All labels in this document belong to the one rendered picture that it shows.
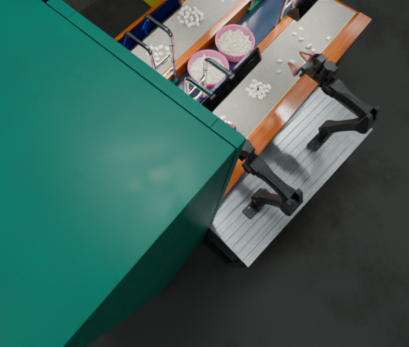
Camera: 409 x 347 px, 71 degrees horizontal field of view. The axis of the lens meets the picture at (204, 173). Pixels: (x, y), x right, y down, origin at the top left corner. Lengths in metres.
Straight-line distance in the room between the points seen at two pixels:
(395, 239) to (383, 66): 1.68
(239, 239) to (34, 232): 1.24
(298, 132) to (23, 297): 1.69
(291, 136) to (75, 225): 1.56
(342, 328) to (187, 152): 2.19
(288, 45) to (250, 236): 1.30
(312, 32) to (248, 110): 0.78
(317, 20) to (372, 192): 1.44
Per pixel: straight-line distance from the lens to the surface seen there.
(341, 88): 1.64
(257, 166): 1.31
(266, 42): 2.16
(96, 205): 0.56
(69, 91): 0.68
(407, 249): 2.86
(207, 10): 2.33
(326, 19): 2.47
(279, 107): 1.88
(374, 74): 3.40
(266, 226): 1.70
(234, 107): 1.85
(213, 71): 2.00
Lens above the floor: 2.31
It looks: 72 degrees down
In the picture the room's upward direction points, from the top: 6 degrees clockwise
